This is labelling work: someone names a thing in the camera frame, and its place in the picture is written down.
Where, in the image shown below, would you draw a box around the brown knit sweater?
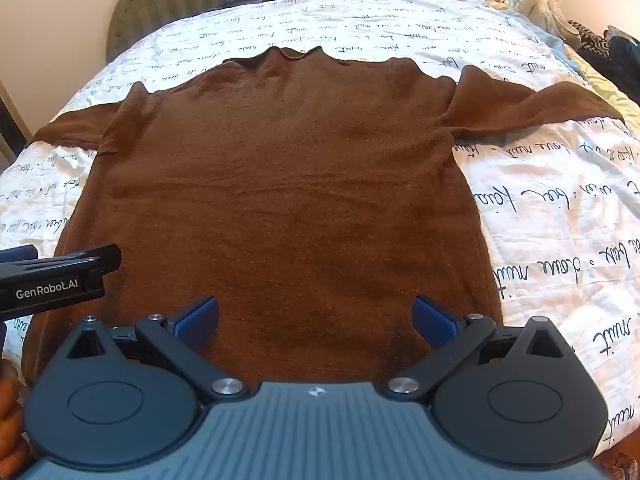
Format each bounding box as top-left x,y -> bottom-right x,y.
22,46 -> 626,393

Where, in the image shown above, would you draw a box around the dark patterned clothes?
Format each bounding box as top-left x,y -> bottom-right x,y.
567,20 -> 640,92

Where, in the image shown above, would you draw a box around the pale yellow cloth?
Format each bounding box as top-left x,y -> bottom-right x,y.
565,45 -> 640,111

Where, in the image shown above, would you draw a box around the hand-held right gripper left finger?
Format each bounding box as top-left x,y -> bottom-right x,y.
65,296 -> 251,403

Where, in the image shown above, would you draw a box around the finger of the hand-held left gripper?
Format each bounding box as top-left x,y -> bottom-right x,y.
0,244 -> 40,265
0,243 -> 123,284

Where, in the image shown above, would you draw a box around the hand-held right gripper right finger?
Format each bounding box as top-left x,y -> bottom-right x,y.
387,295 -> 568,403

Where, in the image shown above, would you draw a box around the white script printed blanket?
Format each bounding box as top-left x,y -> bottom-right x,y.
0,0 -> 640,480

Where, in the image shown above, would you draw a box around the person's left hand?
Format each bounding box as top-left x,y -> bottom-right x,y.
0,359 -> 29,472

